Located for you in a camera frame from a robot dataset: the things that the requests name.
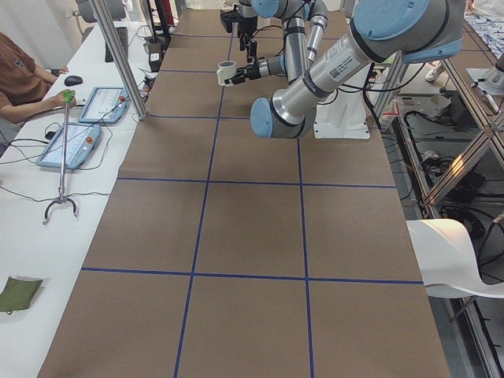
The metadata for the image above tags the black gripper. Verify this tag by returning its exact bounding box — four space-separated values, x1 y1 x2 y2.
224 39 269 86
237 15 258 50

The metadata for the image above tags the white ribbed mug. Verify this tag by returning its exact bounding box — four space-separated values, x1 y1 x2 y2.
216 60 237 87

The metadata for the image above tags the metal reacher grabber green handle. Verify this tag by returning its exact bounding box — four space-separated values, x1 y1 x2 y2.
43 106 77 225

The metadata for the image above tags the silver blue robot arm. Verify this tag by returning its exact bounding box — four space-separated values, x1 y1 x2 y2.
217 1 465 139
220 1 328 85

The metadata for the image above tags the person's hand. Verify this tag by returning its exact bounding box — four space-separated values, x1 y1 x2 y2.
52 90 76 108

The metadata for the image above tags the black keyboard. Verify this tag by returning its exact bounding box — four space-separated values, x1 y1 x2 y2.
104 26 129 63

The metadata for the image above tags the far blue teach pendant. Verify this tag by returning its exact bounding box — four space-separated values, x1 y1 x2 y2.
78 87 128 124

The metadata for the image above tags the blue teach pendant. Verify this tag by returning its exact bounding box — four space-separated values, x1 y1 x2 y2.
78 87 128 124
36 123 102 169

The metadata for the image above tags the black computer mouse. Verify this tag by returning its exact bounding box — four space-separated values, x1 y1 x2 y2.
64 75 83 87

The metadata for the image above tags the near blue teach pendant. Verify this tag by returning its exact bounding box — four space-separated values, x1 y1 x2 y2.
36 123 102 169

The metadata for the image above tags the person in brown shirt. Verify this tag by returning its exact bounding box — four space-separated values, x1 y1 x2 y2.
1 34 65 124

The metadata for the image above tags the white curled paper sheet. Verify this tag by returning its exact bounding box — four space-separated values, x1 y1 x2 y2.
406 219 503 299

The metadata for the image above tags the green cloth pouch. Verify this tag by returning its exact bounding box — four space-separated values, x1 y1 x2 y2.
1 276 43 314

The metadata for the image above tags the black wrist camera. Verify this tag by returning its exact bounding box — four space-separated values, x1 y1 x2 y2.
220 10 237 34

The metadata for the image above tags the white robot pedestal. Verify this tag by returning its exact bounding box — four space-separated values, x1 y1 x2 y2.
313 86 370 139

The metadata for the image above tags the aluminium frame post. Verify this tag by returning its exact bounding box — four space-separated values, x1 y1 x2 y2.
89 0 147 120

